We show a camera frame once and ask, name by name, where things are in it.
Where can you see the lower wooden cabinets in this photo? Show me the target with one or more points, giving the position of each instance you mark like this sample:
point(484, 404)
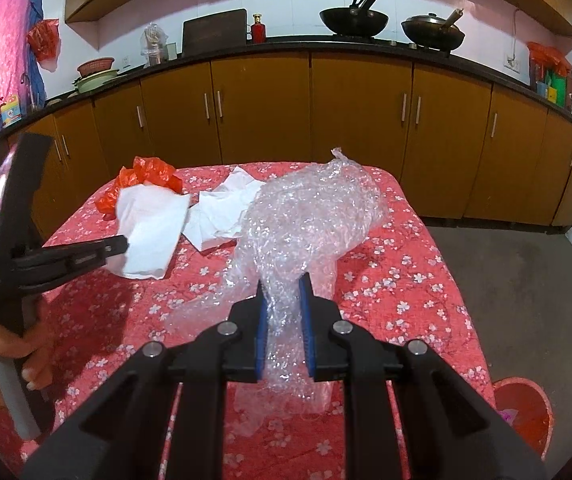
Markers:
point(463, 148)

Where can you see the hanging red plastic bag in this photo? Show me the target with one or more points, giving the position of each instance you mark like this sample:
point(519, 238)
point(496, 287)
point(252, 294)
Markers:
point(44, 41)

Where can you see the red plastic bag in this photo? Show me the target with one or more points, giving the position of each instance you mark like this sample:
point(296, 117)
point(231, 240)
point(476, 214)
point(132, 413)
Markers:
point(44, 41)
point(145, 170)

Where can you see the stacked bowls on counter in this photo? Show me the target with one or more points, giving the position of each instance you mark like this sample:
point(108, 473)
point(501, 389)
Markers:
point(93, 74)

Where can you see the clear jar with bag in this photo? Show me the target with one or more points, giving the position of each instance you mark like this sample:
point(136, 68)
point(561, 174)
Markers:
point(154, 46)

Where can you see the red bottle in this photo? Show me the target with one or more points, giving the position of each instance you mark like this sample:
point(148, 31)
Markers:
point(258, 30)

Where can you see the bubble wrap sheet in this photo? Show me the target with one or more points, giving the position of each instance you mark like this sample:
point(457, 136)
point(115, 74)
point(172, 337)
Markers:
point(300, 223)

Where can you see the red bag over containers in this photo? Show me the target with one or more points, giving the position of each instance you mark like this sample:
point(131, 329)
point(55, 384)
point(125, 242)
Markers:
point(540, 60)

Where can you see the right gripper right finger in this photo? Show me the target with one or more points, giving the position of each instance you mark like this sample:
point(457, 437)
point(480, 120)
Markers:
point(407, 413)

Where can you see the right black wok with lid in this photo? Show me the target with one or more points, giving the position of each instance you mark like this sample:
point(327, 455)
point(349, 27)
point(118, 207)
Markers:
point(430, 31)

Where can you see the dark cutting board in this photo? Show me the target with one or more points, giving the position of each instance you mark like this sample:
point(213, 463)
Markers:
point(214, 32)

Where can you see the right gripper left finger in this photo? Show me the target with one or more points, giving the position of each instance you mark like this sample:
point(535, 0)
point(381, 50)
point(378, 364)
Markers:
point(162, 410)

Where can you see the white wall socket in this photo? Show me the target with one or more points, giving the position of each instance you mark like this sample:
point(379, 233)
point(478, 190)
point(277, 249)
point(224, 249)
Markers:
point(512, 63)

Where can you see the red trash bucket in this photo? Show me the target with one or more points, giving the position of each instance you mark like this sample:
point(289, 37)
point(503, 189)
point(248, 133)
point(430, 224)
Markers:
point(526, 408)

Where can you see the white crumpled paper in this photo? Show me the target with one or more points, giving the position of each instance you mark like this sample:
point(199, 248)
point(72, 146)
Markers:
point(217, 216)

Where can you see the green container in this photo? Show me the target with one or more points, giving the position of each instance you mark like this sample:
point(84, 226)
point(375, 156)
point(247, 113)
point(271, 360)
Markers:
point(556, 88)

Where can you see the left black wok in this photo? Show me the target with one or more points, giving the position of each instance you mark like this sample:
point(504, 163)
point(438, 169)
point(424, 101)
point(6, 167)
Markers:
point(357, 20)

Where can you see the black countertop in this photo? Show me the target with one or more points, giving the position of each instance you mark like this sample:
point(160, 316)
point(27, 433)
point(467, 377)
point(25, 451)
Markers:
point(303, 43)

